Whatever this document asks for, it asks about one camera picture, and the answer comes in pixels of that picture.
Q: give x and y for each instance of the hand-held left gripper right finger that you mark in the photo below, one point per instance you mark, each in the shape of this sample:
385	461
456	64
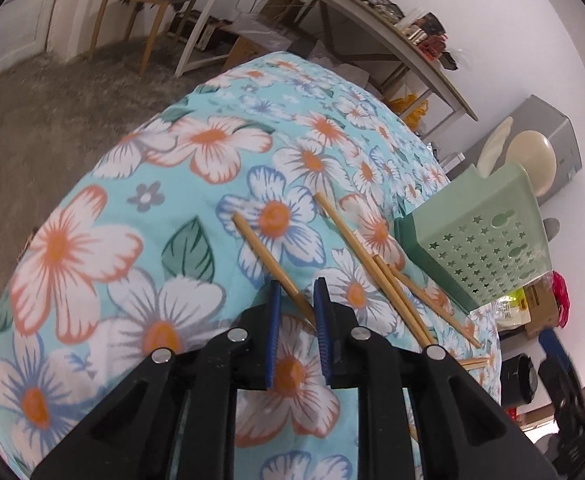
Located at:
324	340

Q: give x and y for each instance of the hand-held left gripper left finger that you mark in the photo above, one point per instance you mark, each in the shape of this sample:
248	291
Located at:
274	340

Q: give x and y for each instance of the green perforated utensil holder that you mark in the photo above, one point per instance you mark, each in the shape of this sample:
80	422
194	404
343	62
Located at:
472	240

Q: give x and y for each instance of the long cream plastic rice spoon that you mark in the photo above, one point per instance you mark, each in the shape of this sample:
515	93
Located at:
494	147

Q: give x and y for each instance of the black trash bin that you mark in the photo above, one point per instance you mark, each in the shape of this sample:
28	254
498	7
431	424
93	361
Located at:
517	380

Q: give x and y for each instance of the brown cardboard box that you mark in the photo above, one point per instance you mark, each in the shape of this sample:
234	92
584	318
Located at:
542	305

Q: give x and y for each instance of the pink plastic bag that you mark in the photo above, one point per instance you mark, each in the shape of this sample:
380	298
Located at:
561	300

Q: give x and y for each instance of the yellow-green box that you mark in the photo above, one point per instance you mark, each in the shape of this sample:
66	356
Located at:
512	310

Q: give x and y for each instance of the blue floral blanket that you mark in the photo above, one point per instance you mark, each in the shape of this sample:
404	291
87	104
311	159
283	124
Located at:
122	210

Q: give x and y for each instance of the round cream plastic spoon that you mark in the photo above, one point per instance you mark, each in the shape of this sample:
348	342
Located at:
532	160

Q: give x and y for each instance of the yellow plastic bag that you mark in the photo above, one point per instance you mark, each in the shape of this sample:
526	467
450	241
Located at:
412	110

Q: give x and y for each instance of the grey refrigerator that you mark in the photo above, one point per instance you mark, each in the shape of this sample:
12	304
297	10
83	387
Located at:
562	130

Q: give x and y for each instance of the white table with wooden top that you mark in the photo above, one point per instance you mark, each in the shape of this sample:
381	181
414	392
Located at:
445	85

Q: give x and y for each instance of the pile of snack packets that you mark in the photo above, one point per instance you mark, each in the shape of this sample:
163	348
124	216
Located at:
425	27

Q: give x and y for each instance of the white door frame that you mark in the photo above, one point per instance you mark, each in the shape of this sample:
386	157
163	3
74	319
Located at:
47	10

